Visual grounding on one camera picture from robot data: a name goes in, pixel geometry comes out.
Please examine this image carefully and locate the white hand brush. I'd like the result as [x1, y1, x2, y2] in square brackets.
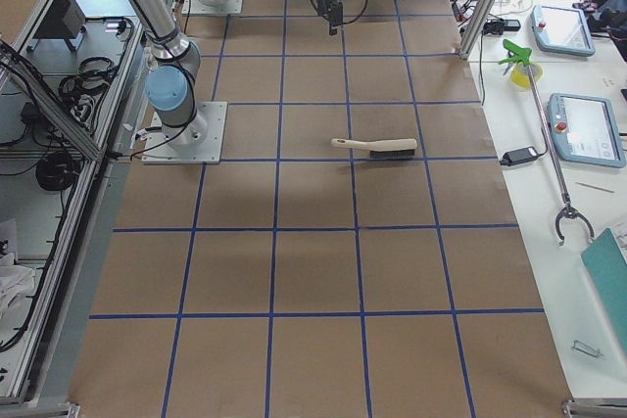
[330, 138, 417, 160]

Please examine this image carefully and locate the metal reacher grabber tool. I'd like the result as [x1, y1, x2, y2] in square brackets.
[522, 64, 595, 246]

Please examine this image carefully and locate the green plastic clamp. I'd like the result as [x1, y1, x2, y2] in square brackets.
[499, 39, 533, 75]

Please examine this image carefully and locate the yellow tape roll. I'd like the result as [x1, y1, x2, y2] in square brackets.
[509, 63, 543, 89]

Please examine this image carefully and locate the blue teach pendant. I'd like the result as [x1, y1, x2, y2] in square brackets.
[531, 5, 596, 57]
[548, 93, 626, 168]

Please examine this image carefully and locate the black power adapter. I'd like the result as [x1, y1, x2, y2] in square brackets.
[500, 146, 547, 166]

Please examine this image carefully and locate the teal notebook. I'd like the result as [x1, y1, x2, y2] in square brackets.
[581, 228, 626, 349]

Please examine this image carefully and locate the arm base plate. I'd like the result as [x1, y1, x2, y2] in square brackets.
[181, 0, 243, 17]
[141, 101, 227, 164]

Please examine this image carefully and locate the aluminium frame post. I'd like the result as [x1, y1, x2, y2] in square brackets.
[458, 0, 520, 61]

